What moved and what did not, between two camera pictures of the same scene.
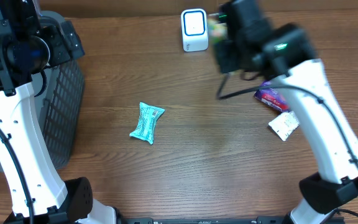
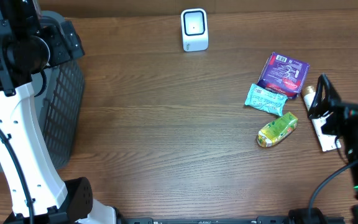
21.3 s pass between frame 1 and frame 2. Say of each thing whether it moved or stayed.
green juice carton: moved
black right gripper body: moved
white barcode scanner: stayed
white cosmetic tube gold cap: moved
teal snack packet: moved
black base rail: stayed
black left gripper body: stayed
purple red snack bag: moved
